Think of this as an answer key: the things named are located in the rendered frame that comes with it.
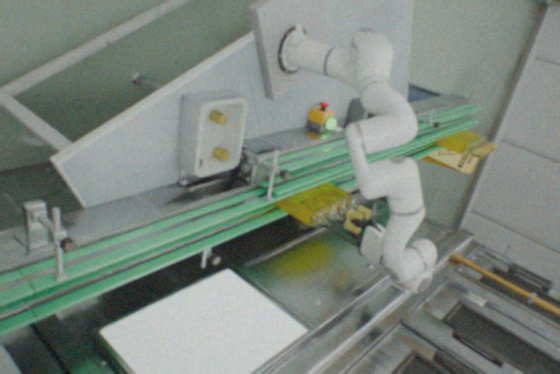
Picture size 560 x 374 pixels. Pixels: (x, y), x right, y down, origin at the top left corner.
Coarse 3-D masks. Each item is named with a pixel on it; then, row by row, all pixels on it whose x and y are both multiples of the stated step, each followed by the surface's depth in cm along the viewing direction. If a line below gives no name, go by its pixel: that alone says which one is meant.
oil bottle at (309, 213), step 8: (280, 200) 152; (288, 200) 150; (296, 200) 149; (304, 200) 150; (288, 208) 151; (296, 208) 148; (304, 208) 146; (312, 208) 146; (320, 208) 147; (296, 216) 149; (304, 216) 147; (312, 216) 145; (320, 216) 145; (312, 224) 146
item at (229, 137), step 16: (208, 112) 135; (224, 112) 139; (240, 112) 136; (208, 128) 137; (224, 128) 142; (240, 128) 138; (208, 144) 140; (224, 144) 144; (240, 144) 140; (208, 160) 141
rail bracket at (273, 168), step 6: (276, 150) 136; (258, 156) 142; (276, 156) 136; (258, 162) 140; (264, 162) 140; (276, 162) 137; (270, 168) 138; (276, 168) 137; (282, 174) 135; (288, 174) 136; (270, 180) 140; (270, 186) 141; (270, 192) 142; (264, 198) 143; (270, 198) 142
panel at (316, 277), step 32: (256, 256) 143; (288, 256) 147; (320, 256) 151; (352, 256) 154; (256, 288) 130; (288, 288) 133; (320, 288) 136; (352, 288) 139; (320, 320) 123; (288, 352) 112
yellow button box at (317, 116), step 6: (318, 108) 176; (312, 114) 174; (318, 114) 172; (324, 114) 171; (330, 114) 174; (312, 120) 175; (318, 120) 173; (324, 120) 172; (312, 126) 176; (318, 126) 174
